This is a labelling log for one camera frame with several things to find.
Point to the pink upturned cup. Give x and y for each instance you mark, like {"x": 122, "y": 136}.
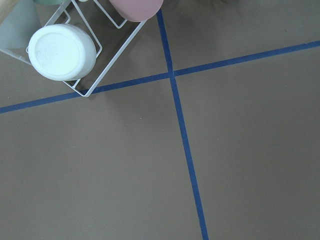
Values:
{"x": 137, "y": 10}

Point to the white upturned cup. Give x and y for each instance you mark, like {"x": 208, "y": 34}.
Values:
{"x": 62, "y": 52}

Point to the mint green cup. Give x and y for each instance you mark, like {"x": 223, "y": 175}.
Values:
{"x": 49, "y": 2}

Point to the grey translucent cup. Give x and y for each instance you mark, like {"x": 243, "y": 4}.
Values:
{"x": 19, "y": 26}

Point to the white wire cup rack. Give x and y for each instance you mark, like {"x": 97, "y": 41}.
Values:
{"x": 8, "y": 6}

